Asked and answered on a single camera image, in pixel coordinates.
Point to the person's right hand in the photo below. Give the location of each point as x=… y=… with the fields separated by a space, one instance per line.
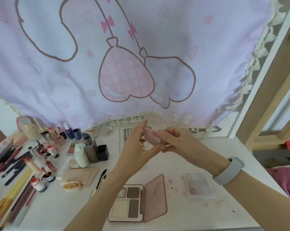
x=195 y=153

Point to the person's left hand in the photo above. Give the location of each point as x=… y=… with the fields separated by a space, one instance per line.
x=133 y=158

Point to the paper instruction sheet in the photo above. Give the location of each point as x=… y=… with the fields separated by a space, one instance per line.
x=128 y=134

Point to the black square foundation cap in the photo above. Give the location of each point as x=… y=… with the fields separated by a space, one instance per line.
x=102 y=153

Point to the clear eyeshadow compact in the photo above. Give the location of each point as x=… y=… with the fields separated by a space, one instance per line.
x=199 y=185

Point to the cream gold tube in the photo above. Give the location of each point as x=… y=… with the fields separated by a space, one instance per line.
x=104 y=178

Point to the round white compact lid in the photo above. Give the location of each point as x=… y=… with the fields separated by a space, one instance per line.
x=108 y=131

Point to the dark foundation box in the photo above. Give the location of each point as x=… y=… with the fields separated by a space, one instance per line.
x=90 y=151

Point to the pink four-pan eyeshadow palette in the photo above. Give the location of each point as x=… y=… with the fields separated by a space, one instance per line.
x=154 y=199

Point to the round white powder compact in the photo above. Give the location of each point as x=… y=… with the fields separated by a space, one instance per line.
x=93 y=132

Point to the white oval compact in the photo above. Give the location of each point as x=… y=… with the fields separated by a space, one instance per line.
x=81 y=156

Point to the gold clear compact cap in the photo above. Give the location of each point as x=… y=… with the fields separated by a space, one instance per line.
x=74 y=163

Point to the navy lipstick cap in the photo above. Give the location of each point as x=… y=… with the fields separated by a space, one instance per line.
x=77 y=134

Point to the small red blush palette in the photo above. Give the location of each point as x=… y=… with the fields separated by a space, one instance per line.
x=70 y=149

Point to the peach foundation tube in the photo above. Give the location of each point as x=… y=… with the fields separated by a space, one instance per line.
x=72 y=186

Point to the navy lipstick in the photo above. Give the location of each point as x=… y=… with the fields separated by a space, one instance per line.
x=68 y=132

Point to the dark lip glaze wand cap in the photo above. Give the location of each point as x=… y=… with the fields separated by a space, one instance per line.
x=63 y=135

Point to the pink lipstick cap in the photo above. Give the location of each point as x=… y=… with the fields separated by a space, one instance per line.
x=60 y=140

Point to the small black white bottle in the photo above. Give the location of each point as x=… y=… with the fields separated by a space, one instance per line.
x=53 y=152

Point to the brown lip gloss wand cap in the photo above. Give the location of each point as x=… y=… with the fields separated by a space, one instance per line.
x=51 y=167

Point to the silver pink lipstick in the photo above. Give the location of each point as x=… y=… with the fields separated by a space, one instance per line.
x=49 y=139

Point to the small peach lip glaze tube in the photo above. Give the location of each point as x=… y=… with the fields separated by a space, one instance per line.
x=51 y=130

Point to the black foundation bottle cap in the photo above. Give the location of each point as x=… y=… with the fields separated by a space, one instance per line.
x=43 y=133

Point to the small brown bottle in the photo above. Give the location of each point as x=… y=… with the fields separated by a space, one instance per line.
x=39 y=186

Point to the beige foundation bottle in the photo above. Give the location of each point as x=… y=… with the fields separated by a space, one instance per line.
x=32 y=133

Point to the pink cushion compact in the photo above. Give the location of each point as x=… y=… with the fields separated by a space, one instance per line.
x=15 y=139

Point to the dark grey palette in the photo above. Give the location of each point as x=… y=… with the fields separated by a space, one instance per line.
x=1 y=156

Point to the person's left forearm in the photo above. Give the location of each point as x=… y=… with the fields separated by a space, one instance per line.
x=99 y=206

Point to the person's right forearm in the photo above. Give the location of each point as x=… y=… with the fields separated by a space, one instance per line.
x=263 y=204

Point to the white table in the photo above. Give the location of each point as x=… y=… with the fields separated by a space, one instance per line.
x=178 y=170

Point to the white smartwatch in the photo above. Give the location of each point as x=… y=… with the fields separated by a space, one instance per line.
x=228 y=171

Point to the magenta bed sheet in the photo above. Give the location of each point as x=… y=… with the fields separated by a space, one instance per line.
x=287 y=182

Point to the lilac cartoon cloth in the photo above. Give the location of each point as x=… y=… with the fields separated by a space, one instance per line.
x=87 y=45

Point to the wooden bed frame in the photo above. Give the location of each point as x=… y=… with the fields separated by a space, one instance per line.
x=267 y=105

